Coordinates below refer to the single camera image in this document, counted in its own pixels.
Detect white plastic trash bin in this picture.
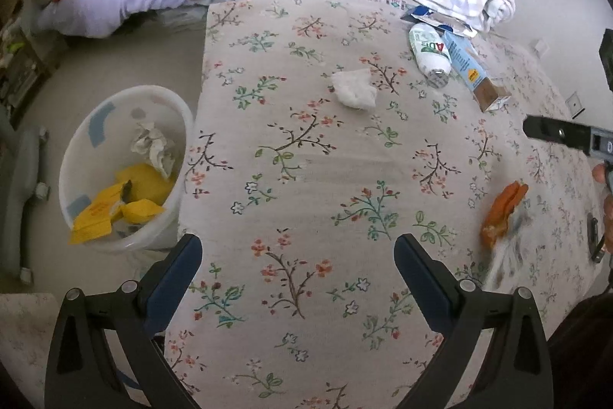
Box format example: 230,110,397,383
58,85,195,253

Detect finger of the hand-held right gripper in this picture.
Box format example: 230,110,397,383
523,114,595,148
598,28,613,91

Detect toy shelf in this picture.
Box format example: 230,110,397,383
0,0,53,122

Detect grey chair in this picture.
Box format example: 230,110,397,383
0,107,51,283

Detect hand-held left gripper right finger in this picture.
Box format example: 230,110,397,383
393,233,555,409

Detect white milk bottle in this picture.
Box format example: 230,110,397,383
408,23,452,89

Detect white printed bag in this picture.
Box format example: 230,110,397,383
130,122,177,180

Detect floral tablecloth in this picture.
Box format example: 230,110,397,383
163,0,613,409

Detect floral cushion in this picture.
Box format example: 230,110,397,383
0,291,63,391

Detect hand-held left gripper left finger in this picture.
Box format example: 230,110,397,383
44,233,203,409

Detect person's right hand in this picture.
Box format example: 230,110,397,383
591,164,613,254

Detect yellow plastic wrapper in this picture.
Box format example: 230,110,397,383
69,183,166,245

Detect white tissue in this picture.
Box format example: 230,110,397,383
331,69,377,109

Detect blue white packet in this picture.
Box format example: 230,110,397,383
400,5,477,38

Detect light blue carton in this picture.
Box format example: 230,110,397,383
443,30,509,113

